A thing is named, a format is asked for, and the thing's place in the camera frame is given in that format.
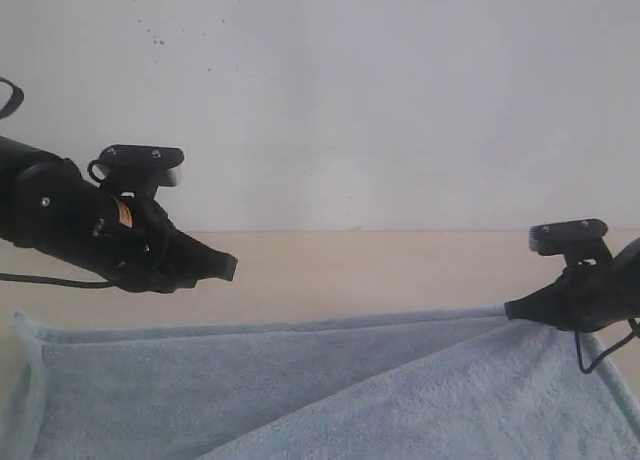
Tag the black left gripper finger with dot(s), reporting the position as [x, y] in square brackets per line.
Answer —
[200, 262]

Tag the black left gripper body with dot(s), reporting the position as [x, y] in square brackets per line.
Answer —
[138, 249]

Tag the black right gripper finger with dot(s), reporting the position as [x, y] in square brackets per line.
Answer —
[543, 306]

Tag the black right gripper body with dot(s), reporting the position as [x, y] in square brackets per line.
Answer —
[590, 299]

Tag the light blue terry towel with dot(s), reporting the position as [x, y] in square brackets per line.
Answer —
[467, 384]

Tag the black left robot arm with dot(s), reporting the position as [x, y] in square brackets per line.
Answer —
[48, 204]

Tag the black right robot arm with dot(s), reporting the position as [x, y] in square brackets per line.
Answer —
[631, 257]

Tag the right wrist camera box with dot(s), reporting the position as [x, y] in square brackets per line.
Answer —
[579, 242]

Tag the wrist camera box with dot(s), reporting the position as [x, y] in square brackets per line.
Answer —
[139, 170]
[579, 242]

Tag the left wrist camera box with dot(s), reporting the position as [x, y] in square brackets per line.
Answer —
[139, 170]

